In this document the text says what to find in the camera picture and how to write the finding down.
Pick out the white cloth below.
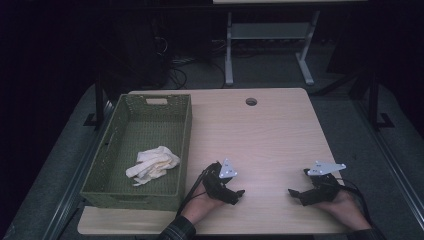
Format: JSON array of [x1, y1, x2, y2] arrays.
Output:
[[125, 145, 181, 187]]

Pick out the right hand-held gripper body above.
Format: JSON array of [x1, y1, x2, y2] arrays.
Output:
[[301, 160, 347, 205]]

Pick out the black floor cables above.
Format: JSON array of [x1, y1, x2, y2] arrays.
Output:
[[168, 39, 228, 90]]

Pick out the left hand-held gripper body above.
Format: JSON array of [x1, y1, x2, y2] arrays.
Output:
[[201, 158, 240, 203]]

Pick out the right hand-held gripper black cable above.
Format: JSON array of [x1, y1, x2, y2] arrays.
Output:
[[335, 178, 388, 240]]

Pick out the green woven basket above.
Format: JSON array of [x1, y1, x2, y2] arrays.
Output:
[[79, 93, 193, 212]]

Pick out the grey metal table frame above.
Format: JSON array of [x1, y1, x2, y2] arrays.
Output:
[[224, 9, 321, 87]]

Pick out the person's right hand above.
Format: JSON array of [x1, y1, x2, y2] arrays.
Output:
[[313, 189, 372, 232]]

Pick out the aluminium floor rail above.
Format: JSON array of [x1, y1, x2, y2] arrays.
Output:
[[353, 99, 424, 231], [41, 99, 116, 240]]

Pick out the person's left hand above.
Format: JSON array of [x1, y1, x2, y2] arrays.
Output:
[[181, 183, 228, 225]]

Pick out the black metal stand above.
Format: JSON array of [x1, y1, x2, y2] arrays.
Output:
[[365, 71, 395, 131], [83, 71, 108, 129]]

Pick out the left hand-held gripper black cable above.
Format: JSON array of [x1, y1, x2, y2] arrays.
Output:
[[175, 163, 215, 218]]

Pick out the hand-held gripper black cable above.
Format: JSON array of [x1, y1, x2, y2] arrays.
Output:
[[175, 163, 215, 218], [335, 178, 388, 240]]

